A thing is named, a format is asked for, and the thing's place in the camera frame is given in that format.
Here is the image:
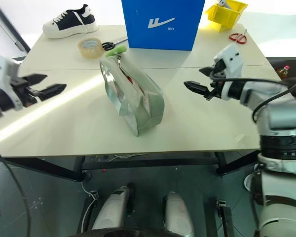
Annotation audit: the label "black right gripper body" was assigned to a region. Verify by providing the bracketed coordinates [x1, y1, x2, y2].
[204, 60, 225, 100]

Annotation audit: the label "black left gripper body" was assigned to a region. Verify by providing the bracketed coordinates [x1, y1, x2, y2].
[10, 77, 44, 107]

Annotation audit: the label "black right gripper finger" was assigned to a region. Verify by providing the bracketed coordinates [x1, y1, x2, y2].
[184, 80, 211, 96]
[199, 66, 216, 76]

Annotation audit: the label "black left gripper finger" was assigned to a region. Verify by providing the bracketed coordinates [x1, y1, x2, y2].
[22, 73, 47, 84]
[40, 83, 67, 101]

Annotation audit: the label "silver zipper pouch bag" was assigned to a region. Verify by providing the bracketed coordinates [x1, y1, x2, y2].
[99, 52, 166, 137]

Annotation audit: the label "clear packing tape roll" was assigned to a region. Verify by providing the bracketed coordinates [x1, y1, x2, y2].
[77, 37, 105, 59]

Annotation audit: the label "yellow plastic bin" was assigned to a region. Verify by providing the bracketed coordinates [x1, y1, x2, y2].
[204, 0, 248, 32]

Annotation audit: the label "white and black sneaker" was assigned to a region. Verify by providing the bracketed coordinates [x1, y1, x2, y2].
[42, 4, 100, 40]

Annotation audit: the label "blue shoe box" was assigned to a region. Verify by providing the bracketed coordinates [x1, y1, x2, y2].
[121, 0, 206, 51]

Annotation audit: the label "oil bottle with red cap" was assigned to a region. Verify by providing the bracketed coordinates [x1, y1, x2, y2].
[276, 64, 291, 80]

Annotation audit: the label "green zipper pull tab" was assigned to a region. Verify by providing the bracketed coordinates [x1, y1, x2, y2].
[105, 45, 127, 58]

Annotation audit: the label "white robot right leg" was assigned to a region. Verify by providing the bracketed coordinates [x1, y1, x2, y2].
[162, 191, 195, 237]

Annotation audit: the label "white robot leg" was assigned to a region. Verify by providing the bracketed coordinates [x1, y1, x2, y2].
[162, 191, 195, 237]
[91, 186, 134, 233]

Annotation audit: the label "white robot left leg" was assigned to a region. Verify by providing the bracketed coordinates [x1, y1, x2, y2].
[91, 186, 134, 233]

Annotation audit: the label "dark rounded robot torso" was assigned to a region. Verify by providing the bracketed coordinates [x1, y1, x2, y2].
[75, 225, 197, 237]

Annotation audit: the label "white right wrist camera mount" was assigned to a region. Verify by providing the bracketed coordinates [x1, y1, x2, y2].
[213, 43, 244, 101]

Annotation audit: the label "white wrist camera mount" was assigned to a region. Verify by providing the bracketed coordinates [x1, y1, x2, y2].
[213, 43, 244, 101]
[0, 52, 22, 111]

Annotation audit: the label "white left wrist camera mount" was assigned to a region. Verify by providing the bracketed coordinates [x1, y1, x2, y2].
[0, 52, 22, 111]

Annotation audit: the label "red handled scissors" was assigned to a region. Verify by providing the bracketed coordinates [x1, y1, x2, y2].
[228, 28, 248, 44]

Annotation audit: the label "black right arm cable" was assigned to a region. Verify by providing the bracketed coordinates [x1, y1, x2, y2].
[209, 71, 296, 122]

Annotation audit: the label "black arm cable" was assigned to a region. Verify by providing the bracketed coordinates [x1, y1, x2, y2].
[0, 142, 31, 237]
[209, 71, 296, 122]

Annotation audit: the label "black handled scissors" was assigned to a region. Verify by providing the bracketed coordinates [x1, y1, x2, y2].
[101, 36, 128, 51]

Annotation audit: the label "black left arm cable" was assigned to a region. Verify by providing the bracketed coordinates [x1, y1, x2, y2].
[0, 142, 31, 237]

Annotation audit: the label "black metal table frame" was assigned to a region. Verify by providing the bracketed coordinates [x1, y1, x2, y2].
[0, 150, 262, 183]

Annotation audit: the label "thin white wire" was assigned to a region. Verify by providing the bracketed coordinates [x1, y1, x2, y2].
[108, 153, 148, 161]

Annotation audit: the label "white floor cable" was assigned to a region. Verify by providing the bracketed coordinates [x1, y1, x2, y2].
[80, 181, 100, 224]

